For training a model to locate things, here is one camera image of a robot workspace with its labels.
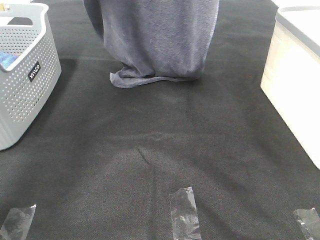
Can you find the grey-blue terry towel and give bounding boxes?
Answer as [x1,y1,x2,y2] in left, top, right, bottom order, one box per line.
[83,0,220,88]

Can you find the blue towel in basket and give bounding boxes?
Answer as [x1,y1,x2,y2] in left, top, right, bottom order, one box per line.
[0,51,19,69]

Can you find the black table cloth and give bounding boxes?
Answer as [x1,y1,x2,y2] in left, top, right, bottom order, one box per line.
[0,0,320,240]

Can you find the middle clear tape strip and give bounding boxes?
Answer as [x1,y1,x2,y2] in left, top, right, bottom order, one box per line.
[169,186,202,240]

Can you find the clear tape strip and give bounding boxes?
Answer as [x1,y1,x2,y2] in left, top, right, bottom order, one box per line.
[169,186,202,240]
[0,204,37,240]
[293,207,320,240]

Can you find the white slatted storage box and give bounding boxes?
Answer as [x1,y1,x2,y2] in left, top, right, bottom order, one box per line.
[260,4,320,168]

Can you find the grey perforated laundry basket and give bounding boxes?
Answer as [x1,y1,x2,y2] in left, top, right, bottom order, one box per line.
[0,1,62,150]

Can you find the right clear tape strip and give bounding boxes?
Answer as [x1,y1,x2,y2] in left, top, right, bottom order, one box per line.
[293,207,320,240]

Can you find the left clear tape strip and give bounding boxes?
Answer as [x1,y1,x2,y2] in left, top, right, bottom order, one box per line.
[0,204,37,240]

